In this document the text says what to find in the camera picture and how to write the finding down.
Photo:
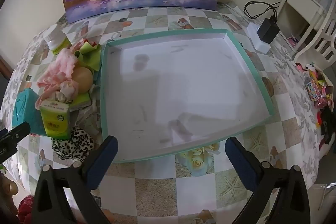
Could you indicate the white power strip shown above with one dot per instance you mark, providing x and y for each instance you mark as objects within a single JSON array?
[{"x": 263, "y": 48}]

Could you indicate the leopard print scrunchie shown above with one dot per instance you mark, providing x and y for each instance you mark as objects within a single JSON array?
[{"x": 76, "y": 142}]

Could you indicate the white bottle green label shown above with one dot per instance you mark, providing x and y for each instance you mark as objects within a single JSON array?
[{"x": 56, "y": 43}]

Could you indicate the green tissue packet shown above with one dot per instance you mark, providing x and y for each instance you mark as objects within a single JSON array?
[{"x": 55, "y": 121}]

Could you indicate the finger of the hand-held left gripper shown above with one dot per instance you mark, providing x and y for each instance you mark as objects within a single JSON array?
[{"x": 15, "y": 131}]

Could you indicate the teal embossed box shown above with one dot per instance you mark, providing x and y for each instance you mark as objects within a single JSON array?
[{"x": 25, "y": 109}]

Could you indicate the clear box with green cloth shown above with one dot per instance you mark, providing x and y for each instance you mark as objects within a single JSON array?
[{"x": 183, "y": 82}]

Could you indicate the pink floral crumpled cloth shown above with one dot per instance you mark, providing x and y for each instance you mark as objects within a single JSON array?
[{"x": 61, "y": 92}]

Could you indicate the beige ball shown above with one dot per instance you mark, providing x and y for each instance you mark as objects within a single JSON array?
[{"x": 82, "y": 79}]

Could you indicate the yellow green packet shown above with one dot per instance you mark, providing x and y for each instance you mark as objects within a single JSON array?
[{"x": 82, "y": 101}]

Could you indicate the red small scissors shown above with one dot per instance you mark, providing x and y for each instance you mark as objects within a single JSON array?
[{"x": 86, "y": 43}]

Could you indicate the green cloth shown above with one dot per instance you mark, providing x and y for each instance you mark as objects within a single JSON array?
[{"x": 90, "y": 58}]

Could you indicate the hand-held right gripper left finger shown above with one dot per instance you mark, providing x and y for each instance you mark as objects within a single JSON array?
[{"x": 101, "y": 162}]

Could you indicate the pink fluffy cloth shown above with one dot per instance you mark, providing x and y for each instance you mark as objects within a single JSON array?
[{"x": 61, "y": 66}]

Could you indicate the pile of colourful toys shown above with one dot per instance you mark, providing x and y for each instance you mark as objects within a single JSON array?
[{"x": 315, "y": 88}]

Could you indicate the white wooden chair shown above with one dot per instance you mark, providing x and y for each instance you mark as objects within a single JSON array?
[{"x": 302, "y": 3}]

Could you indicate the red floral cloth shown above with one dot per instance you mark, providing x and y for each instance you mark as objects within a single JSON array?
[{"x": 25, "y": 208}]

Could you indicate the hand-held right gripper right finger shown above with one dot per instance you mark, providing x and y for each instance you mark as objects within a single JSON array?
[{"x": 242, "y": 162}]

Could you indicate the checkered printed tablecloth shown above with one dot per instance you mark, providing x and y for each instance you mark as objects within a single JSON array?
[{"x": 157, "y": 187}]

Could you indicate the black power adapter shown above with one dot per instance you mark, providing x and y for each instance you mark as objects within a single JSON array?
[{"x": 267, "y": 29}]

